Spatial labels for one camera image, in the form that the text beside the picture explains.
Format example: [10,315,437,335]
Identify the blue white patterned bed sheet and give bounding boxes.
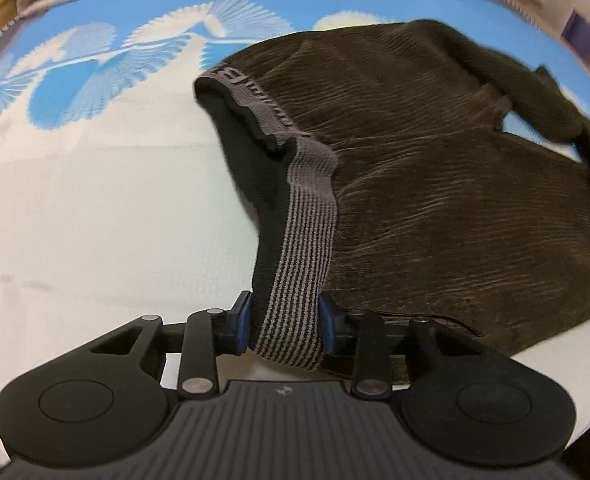
[0,0,590,464]

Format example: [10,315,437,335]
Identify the dark brown corduroy pants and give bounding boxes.
[194,20,590,368]

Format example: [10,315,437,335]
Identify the purple box by wall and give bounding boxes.
[562,11,590,64]

